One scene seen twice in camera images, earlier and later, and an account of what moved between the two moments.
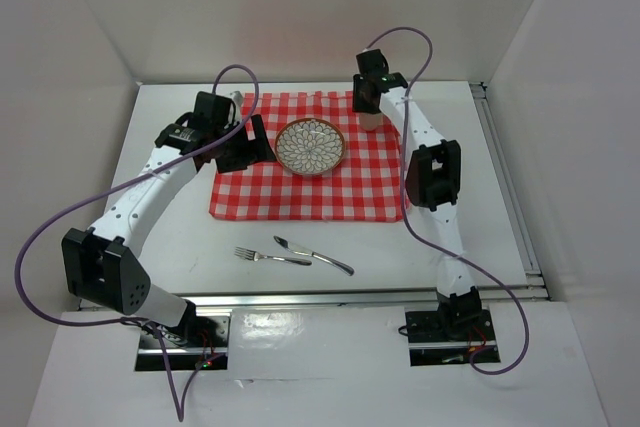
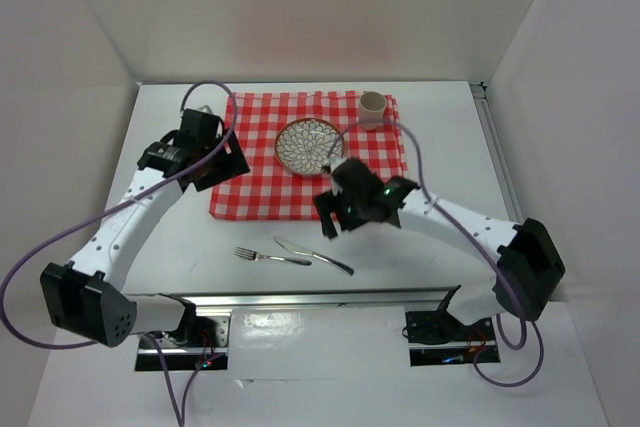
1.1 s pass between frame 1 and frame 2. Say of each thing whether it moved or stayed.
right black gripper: moved
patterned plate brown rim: stayed
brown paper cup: stayed
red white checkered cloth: stayed
